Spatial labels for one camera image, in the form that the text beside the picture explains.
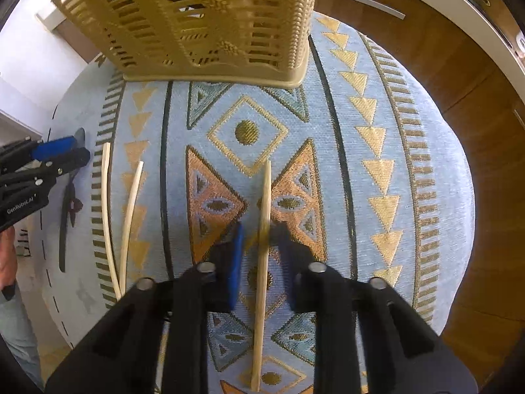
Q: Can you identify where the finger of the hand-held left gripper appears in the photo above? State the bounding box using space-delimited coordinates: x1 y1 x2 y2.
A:
0 135 78 170
0 148 92 193

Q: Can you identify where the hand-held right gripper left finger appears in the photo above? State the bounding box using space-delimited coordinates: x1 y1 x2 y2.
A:
44 221 246 394

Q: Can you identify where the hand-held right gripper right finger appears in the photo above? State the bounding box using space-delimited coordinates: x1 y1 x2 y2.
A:
272 222 481 394

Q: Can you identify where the grey utensil with dark handle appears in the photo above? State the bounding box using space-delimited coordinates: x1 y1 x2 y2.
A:
58 128 87 274

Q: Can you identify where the wooden chopstick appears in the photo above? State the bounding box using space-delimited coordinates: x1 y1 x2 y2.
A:
119 161 145 292
250 159 274 393
102 143 123 301

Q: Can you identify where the yellow plastic utensil basket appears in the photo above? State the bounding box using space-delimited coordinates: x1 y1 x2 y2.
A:
47 0 321 89

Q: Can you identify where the person's left hand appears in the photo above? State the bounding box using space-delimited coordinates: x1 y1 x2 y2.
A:
0 226 18 292

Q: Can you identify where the patterned blue tablecloth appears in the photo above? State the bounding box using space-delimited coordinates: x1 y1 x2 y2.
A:
41 12 477 394

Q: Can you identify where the person's leg in jeans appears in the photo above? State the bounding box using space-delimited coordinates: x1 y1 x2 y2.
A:
0 295 45 391

